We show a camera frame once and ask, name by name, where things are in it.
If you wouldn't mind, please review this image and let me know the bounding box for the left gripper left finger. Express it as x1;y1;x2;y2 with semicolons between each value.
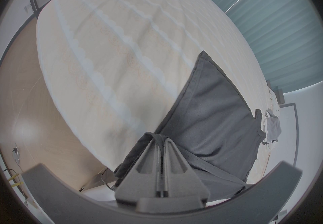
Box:
115;139;162;204

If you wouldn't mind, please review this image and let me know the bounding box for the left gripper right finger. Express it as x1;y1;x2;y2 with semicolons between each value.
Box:
163;139;210;197

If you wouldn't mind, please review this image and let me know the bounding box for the black T-shirt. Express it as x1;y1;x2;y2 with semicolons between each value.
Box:
114;50;266;193

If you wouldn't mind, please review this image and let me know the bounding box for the bed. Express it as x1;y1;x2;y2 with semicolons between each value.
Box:
35;0;297;208

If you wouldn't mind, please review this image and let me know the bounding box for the black cable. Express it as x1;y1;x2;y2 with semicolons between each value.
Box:
101;170;118;191

